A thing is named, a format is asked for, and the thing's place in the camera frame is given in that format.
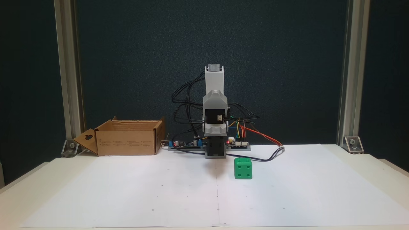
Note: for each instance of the aluminium profile post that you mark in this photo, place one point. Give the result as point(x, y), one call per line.
point(353, 64)
point(67, 64)

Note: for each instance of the metal corner bracket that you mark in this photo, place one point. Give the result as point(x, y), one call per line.
point(354, 144)
point(71, 147)

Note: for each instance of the green dice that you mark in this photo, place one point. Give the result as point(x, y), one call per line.
point(243, 169)

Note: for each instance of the circuit board with jumper pins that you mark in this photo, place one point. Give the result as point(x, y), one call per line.
point(239, 144)

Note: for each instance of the grey pivoting gripper jaw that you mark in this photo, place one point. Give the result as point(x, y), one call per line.
point(215, 129)

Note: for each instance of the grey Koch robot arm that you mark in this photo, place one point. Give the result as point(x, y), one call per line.
point(214, 83)

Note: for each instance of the brown cardboard box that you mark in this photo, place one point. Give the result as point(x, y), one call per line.
point(127, 140)

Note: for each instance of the blue circuit board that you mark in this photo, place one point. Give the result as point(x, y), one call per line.
point(187, 143)

